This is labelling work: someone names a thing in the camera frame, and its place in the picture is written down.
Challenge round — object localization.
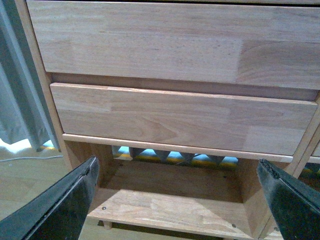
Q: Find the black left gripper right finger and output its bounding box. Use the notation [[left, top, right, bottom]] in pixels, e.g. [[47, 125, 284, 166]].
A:
[[256, 159, 320, 240]]

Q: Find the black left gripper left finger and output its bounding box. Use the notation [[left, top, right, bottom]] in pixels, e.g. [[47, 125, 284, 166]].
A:
[[0, 156, 99, 240]]

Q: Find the left wooden shelf cabinet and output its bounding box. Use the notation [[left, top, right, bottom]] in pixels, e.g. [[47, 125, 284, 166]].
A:
[[15, 0, 320, 240]]

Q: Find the grey curtain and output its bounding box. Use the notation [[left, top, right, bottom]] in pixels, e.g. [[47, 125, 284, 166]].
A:
[[0, 0, 60, 149]]

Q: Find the lower left wooden drawer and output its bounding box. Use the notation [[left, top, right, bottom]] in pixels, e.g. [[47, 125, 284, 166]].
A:
[[50, 83, 317, 156]]

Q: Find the wooden drawer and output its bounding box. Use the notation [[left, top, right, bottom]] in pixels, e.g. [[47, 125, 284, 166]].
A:
[[27, 0, 320, 90], [50, 83, 317, 156]]

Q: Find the upper left wooden drawer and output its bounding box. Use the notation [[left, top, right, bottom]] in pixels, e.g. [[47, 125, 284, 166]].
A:
[[27, 0, 320, 90]]

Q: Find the white floor cable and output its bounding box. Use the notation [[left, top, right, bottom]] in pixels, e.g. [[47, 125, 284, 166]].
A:
[[0, 155, 64, 163]]

